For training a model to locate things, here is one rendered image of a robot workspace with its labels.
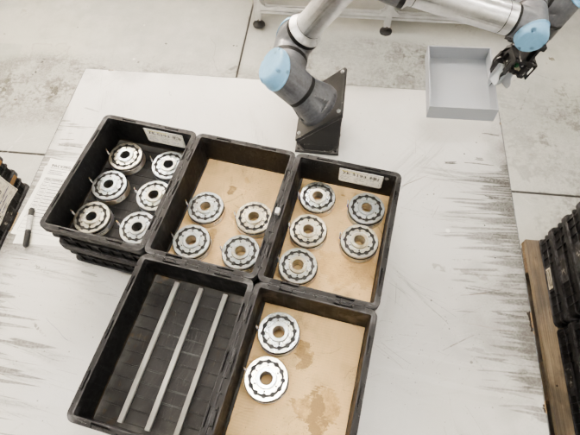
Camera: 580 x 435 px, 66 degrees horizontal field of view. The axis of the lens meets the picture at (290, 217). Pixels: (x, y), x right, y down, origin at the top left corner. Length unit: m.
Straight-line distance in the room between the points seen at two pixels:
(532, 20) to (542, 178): 1.51
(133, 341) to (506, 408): 0.96
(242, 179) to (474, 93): 0.78
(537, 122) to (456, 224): 1.50
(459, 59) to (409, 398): 1.09
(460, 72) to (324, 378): 1.06
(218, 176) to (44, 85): 1.98
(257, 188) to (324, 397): 0.61
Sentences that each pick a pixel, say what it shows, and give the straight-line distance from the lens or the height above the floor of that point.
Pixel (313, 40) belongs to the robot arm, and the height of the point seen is 1.02.
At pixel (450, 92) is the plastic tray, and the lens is 1.57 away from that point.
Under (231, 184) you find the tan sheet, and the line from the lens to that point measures 1.35.
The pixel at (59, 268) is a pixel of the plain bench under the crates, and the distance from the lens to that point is 1.53.
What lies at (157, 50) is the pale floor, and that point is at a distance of 3.15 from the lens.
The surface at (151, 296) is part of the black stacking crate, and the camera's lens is 1.24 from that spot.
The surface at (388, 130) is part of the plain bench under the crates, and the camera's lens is 1.66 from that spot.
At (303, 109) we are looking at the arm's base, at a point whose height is 0.88.
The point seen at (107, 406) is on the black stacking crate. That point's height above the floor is 0.83.
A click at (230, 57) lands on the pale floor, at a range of 3.00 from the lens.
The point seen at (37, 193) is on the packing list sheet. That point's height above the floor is 0.70.
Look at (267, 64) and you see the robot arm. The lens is 1.43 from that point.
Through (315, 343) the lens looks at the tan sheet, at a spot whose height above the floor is 0.83.
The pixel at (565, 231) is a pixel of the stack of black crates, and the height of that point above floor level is 0.37.
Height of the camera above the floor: 1.94
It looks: 61 degrees down
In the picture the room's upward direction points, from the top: 2 degrees counter-clockwise
